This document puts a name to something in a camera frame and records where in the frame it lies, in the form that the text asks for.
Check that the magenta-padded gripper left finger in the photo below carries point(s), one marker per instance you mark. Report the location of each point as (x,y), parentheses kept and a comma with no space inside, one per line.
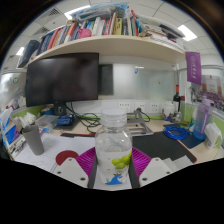
(71,171)

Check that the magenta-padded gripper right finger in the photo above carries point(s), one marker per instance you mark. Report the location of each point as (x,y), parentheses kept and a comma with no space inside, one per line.
(155,171)

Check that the clear plastic drink bottle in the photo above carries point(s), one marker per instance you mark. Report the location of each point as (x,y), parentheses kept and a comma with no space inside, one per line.
(113,146)

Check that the purple water bottle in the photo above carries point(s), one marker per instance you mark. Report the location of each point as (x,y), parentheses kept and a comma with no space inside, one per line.
(201,123)

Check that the flat round red coaster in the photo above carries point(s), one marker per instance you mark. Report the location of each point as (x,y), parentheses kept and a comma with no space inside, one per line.
(65,156)

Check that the black desk mat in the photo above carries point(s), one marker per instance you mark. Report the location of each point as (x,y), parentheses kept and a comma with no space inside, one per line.
(156,145)

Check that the folded white paper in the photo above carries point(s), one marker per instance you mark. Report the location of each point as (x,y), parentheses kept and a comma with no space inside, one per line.
(181,162)

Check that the blank white paper sheet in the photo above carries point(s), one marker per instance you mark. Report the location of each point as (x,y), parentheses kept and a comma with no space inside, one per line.
(83,143)

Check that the handwritten white paper sheet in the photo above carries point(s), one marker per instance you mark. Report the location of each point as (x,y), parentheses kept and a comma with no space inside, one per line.
(53,145)

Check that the grey metal laptop stand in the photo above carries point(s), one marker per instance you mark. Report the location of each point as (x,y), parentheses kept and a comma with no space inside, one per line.
(141,128)

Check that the grey cup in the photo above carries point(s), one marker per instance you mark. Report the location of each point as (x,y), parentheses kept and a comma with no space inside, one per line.
(33,141)

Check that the blue circuit board box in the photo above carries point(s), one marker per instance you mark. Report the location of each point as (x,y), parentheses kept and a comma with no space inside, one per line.
(66,120)

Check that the clear plastic box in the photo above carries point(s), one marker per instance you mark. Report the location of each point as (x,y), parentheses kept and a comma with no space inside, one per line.
(46,122)

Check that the small white container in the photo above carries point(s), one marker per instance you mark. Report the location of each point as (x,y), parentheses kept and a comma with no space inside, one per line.
(168,108)

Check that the white tissue pile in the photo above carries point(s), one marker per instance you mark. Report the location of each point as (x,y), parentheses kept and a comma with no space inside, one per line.
(28,120)

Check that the white tissue pack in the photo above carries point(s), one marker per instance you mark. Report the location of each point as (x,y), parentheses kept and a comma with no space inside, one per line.
(213,136)

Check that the blue and white tissue box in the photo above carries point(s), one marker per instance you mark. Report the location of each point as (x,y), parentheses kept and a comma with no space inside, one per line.
(11,133)

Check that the dark wine bottle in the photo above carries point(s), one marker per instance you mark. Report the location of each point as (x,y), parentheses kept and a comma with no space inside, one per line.
(176,100)

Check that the black computer monitor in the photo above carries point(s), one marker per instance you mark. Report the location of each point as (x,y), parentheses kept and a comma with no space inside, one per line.
(61,78)

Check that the group photo poster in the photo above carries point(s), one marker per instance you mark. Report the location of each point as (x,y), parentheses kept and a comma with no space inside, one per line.
(213,93)

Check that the purple hanging banner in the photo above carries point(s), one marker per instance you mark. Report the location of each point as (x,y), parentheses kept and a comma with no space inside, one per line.
(194,68)

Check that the white wall socket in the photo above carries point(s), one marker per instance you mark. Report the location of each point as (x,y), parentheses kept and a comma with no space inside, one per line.
(124,106)
(140,106)
(154,107)

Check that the wall shelf with books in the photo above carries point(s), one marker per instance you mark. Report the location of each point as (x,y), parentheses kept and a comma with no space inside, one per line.
(110,45)

